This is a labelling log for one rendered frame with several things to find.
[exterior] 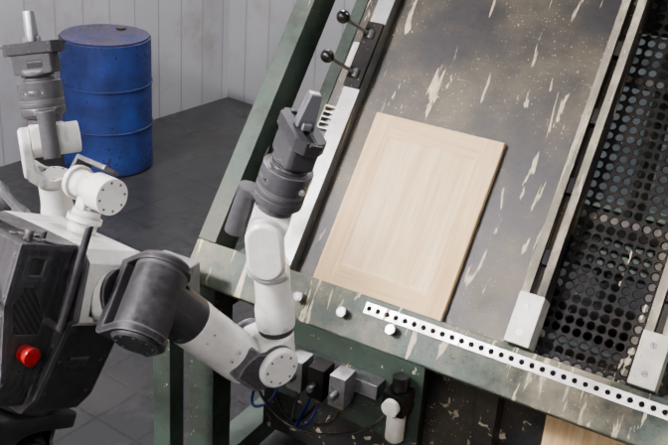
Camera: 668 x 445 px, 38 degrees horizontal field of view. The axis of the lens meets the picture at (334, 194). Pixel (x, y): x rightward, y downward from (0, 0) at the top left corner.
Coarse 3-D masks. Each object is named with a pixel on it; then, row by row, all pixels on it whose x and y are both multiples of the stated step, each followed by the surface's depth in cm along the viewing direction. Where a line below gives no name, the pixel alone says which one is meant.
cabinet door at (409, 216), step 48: (384, 144) 258; (432, 144) 253; (480, 144) 248; (384, 192) 254; (432, 192) 249; (480, 192) 244; (336, 240) 254; (384, 240) 250; (432, 240) 245; (384, 288) 245; (432, 288) 240
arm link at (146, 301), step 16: (144, 272) 154; (160, 272) 154; (176, 272) 155; (128, 288) 154; (144, 288) 152; (160, 288) 153; (176, 288) 155; (128, 304) 151; (144, 304) 151; (160, 304) 152; (176, 304) 155; (192, 304) 157; (208, 304) 162; (128, 320) 150; (144, 320) 150; (160, 320) 151; (176, 320) 156; (192, 320) 157; (176, 336) 158; (192, 336) 159
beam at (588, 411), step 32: (192, 256) 266; (224, 256) 262; (224, 288) 259; (320, 288) 248; (320, 320) 246; (352, 320) 243; (384, 352) 237; (416, 352) 234; (448, 352) 231; (512, 352) 225; (480, 384) 225; (512, 384) 223; (544, 384) 220; (608, 384) 215; (576, 416) 215; (608, 416) 213; (640, 416) 210
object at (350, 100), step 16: (384, 0) 270; (400, 0) 271; (384, 16) 268; (384, 32) 268; (368, 80) 267; (352, 96) 264; (336, 112) 264; (352, 112) 263; (336, 128) 263; (336, 144) 261; (320, 160) 261; (336, 160) 262; (320, 176) 260; (320, 192) 259; (304, 208) 259; (304, 224) 257; (288, 240) 257; (304, 240) 258; (288, 256) 256
